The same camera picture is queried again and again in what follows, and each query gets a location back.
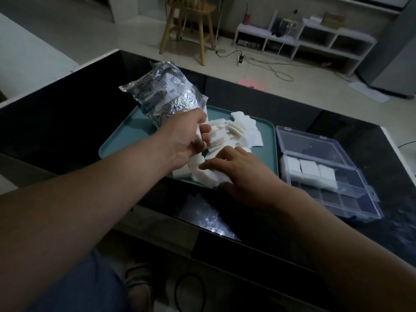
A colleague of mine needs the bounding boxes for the person's right hand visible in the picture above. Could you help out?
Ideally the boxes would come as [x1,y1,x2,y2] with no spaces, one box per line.
[198,146,293,212]

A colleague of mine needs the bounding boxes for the black device on shelf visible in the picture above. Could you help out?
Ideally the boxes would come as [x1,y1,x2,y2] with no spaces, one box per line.
[271,17,284,38]

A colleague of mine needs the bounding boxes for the clear plastic organizer box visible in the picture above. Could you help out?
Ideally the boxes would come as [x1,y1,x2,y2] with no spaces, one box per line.
[275,125,384,222]

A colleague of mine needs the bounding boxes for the teal plastic tray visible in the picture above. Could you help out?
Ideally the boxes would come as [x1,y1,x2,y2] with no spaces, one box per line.
[98,104,280,189]

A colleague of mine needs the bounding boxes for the grey refrigerator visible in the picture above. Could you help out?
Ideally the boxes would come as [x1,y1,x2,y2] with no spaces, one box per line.
[355,0,416,100]

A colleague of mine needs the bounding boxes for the white pad stack in box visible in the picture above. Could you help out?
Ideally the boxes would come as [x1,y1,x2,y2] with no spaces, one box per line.
[317,164,337,193]
[299,159,321,180]
[280,155,302,175]

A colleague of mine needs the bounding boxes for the brown cardboard box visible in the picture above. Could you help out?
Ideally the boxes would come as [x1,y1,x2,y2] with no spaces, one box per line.
[321,12,347,30]

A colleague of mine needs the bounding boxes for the blue shorts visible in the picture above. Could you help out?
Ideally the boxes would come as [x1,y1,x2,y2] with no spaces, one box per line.
[25,247,128,312]

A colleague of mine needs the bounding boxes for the person's left hand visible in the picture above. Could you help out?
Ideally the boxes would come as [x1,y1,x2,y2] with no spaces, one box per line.
[159,109,212,171]

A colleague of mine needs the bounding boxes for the person's right forearm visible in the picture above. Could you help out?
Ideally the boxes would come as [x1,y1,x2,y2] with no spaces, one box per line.
[276,184,416,312]

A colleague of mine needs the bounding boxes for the white floor mat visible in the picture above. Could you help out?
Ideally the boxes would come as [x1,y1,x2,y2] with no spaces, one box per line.
[349,81,390,104]

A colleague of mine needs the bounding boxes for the black looped cable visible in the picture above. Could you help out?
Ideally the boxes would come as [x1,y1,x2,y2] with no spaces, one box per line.
[173,272,207,312]

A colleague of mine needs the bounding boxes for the pile of white cotton pads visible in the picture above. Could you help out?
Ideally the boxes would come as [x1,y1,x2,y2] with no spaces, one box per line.
[172,110,264,189]

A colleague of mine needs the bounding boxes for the white cable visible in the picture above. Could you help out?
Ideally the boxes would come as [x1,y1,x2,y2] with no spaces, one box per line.
[244,57,332,82]

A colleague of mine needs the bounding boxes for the silver foil bag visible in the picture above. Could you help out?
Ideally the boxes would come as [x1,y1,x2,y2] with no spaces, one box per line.
[118,60,209,128]

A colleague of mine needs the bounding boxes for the white low shelf unit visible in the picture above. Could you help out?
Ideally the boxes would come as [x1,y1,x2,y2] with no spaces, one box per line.
[232,17,378,77]

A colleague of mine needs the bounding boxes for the black sandal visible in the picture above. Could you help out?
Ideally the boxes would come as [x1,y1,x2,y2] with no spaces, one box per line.
[124,260,154,312]

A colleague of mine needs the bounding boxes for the wooden chair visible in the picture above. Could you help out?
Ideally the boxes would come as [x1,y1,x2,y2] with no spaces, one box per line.
[159,0,217,66]

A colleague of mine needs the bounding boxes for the person's left forearm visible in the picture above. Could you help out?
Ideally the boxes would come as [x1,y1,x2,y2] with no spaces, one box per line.
[0,127,179,312]

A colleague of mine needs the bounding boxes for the black power cable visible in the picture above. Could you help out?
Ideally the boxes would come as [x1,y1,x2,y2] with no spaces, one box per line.
[215,48,242,59]

